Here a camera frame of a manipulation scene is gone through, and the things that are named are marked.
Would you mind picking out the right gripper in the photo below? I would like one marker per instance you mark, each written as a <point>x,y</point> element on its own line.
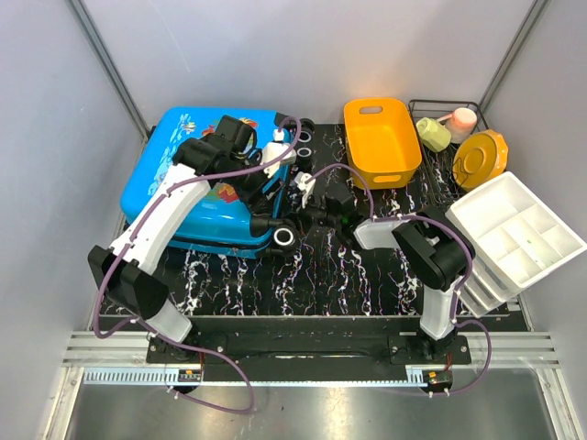
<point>300,206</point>

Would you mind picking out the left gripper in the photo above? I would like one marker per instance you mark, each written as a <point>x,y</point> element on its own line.
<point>260,202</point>

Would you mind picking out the aluminium rail frame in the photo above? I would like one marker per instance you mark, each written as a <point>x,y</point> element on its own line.
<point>138,358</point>

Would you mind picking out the orange plastic basket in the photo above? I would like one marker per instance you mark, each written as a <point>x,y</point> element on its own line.
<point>381,143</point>

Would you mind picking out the white drawer organizer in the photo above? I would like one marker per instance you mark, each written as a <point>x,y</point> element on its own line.
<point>517,239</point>

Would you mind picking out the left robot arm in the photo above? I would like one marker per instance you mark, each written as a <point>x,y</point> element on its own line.
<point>123,272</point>

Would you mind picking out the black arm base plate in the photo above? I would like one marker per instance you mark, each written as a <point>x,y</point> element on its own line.
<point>327,348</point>

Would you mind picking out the green cup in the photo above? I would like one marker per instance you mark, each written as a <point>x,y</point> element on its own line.
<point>433,134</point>

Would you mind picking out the pink cup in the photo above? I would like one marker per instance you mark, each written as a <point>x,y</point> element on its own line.
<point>459,123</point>

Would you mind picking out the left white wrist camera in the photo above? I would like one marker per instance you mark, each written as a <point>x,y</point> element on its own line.
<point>277,152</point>

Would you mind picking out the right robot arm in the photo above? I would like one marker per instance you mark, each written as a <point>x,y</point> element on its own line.
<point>438,254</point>

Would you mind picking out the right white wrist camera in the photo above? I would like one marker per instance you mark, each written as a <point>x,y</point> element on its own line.
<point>305,183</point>

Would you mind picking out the yellow plate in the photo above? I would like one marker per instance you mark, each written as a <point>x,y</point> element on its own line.
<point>480,158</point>

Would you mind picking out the blue fish-print suitcase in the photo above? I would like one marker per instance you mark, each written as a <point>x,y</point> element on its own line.
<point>220,224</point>

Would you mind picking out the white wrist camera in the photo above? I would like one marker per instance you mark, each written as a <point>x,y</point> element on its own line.
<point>305,183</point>
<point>277,152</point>

